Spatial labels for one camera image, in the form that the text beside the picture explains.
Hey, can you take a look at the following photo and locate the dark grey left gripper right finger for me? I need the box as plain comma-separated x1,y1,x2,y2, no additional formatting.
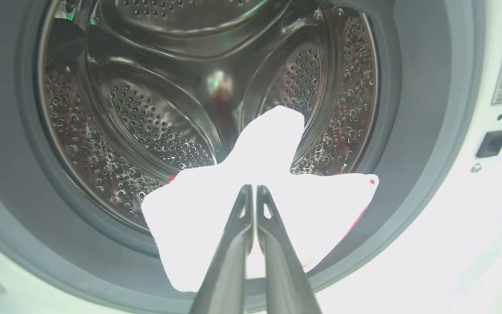
256,184,321,314

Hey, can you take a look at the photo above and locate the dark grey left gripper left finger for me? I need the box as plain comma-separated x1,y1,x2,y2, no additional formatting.
190,184,254,314

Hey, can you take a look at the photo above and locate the red and white garment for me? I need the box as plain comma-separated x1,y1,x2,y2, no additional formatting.
141,106,380,293

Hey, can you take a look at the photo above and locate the white front-load washing machine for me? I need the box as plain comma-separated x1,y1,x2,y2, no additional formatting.
0,0,502,314

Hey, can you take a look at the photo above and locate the black door latch socket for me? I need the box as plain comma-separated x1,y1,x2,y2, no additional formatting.
476,130,502,158

